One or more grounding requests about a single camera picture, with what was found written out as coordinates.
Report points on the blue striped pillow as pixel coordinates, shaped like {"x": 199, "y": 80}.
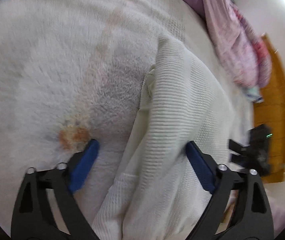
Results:
{"x": 253, "y": 95}

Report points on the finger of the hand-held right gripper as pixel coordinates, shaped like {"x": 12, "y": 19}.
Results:
{"x": 238, "y": 160}
{"x": 238, "y": 147}

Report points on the bed with pale patterned sheet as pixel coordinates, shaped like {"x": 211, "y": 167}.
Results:
{"x": 45, "y": 55}

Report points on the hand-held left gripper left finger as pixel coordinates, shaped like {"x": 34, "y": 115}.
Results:
{"x": 85, "y": 165}

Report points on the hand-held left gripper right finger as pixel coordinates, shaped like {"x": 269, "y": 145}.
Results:
{"x": 200, "y": 165}

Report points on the cream snap-button jacket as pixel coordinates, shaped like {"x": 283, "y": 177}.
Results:
{"x": 177, "y": 105}

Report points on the purple floral quilt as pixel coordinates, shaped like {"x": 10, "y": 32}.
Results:
{"x": 232, "y": 42}

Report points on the wooden headboard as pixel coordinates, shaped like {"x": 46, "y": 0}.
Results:
{"x": 275, "y": 110}

